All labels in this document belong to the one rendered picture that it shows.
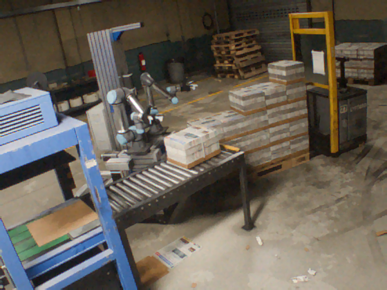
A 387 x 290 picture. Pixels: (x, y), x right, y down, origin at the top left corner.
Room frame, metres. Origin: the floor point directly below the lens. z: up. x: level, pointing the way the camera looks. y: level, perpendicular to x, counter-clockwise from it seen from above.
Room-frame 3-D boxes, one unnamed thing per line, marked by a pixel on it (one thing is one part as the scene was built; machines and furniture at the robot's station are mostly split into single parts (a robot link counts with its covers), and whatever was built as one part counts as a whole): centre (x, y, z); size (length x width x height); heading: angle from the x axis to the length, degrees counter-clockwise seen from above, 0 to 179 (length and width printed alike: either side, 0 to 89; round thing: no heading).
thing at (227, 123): (3.86, -0.52, 0.42); 1.17 x 0.39 x 0.83; 108
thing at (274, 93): (3.99, -0.93, 0.95); 0.38 x 0.29 x 0.23; 18
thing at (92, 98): (8.99, 2.80, 0.55); 1.80 x 0.70 x 1.09; 126
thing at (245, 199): (2.78, -0.35, 0.34); 0.06 x 0.06 x 0.68; 36
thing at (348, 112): (4.33, -1.98, 0.40); 0.69 x 0.55 x 0.80; 18
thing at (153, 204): (2.40, 0.16, 0.74); 1.34 x 0.05 x 0.12; 126
